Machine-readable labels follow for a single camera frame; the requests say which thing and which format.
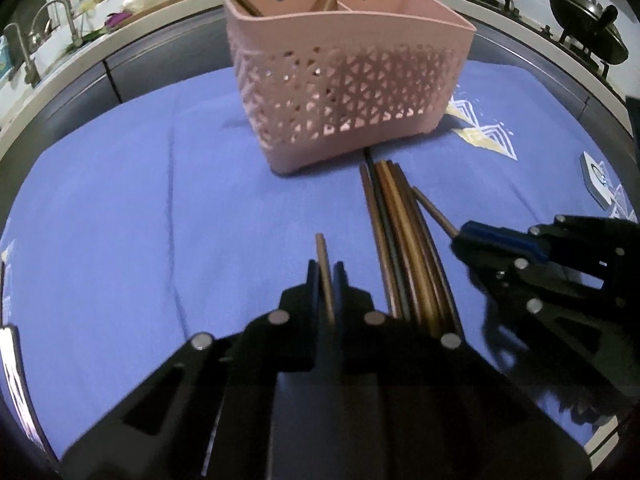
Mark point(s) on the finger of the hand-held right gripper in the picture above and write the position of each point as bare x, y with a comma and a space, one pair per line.
505, 280
500, 240

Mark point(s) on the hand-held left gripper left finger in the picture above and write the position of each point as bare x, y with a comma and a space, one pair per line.
314, 286

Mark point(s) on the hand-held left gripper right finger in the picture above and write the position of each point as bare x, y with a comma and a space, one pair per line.
341, 286

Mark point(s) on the light brown wooden chopstick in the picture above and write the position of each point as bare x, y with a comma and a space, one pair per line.
324, 270

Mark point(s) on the bundle of wooden chopsticks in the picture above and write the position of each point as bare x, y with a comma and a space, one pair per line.
395, 240

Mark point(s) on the dark brown wooden chopstick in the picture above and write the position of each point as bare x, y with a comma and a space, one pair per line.
432, 210

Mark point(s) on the pink plastic utensil basket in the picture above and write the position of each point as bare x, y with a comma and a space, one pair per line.
350, 85

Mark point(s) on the small white square device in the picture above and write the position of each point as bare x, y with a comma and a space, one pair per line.
595, 175

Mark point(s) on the blue printed tablecloth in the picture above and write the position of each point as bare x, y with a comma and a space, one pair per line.
150, 210

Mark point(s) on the gas stove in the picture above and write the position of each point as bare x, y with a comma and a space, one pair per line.
550, 25

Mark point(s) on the black wok with lid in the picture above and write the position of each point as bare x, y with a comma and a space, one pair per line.
590, 25

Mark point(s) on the beige kitchen counter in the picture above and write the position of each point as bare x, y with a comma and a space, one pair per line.
165, 15

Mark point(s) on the smartphone with patterned case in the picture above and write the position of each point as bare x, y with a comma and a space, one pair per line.
15, 380

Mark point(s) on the purple vegetable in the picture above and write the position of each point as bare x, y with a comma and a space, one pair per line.
117, 20

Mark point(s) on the curved steel faucet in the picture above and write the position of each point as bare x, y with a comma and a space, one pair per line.
65, 15

